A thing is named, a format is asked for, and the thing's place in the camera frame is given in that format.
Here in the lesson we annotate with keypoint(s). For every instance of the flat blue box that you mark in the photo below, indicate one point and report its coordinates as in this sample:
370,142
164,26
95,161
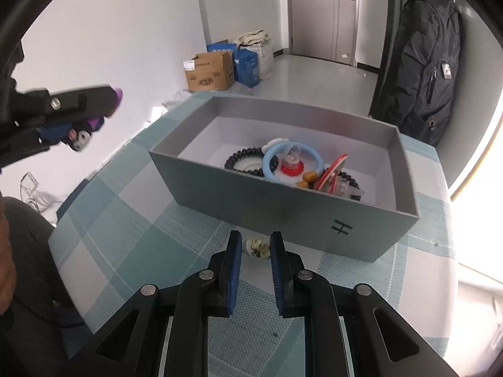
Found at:
220,47

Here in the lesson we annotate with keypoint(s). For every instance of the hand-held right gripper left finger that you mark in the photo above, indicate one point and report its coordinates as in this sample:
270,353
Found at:
234,282

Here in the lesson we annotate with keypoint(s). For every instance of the small cream flower toy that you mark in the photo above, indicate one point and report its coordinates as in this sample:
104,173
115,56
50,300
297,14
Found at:
255,248

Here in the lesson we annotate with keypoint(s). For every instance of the dark grey chair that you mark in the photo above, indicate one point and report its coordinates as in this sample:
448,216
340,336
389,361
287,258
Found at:
35,263

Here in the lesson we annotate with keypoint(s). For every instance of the white flower charm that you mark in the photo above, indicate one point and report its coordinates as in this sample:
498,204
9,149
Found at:
277,141

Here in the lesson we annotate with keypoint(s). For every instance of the blue printed carton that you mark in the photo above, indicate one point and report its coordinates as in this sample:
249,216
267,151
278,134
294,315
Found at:
247,68

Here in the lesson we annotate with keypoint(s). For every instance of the red clear plastic ornament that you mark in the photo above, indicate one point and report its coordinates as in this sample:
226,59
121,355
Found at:
291,169

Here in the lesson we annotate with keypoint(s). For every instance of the grey box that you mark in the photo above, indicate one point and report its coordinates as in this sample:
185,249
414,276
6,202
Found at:
255,212

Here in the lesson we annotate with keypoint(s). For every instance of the grey door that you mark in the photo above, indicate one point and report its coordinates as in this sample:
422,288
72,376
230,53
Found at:
314,11

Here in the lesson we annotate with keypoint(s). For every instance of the clear plastic wrap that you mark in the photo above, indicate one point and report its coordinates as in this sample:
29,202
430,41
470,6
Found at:
169,106

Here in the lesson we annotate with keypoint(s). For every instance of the white plastic bag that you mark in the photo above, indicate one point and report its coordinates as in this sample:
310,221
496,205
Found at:
265,59

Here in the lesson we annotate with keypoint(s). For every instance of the red round disc ornament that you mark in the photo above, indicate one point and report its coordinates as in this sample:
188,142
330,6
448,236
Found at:
332,171

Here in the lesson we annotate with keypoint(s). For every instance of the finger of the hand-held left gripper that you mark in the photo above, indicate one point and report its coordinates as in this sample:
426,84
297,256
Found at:
78,102
23,145

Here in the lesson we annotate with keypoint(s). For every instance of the clear plastic box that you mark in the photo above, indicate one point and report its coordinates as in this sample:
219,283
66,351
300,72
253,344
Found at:
29,182

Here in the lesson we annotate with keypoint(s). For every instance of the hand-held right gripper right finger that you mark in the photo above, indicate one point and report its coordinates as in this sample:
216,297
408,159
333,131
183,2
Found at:
277,279

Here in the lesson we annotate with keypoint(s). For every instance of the brown cardboard box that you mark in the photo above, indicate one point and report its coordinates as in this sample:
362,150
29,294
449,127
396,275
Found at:
208,74

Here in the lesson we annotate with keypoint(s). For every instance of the black backpack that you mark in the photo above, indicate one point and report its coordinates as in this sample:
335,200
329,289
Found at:
424,70

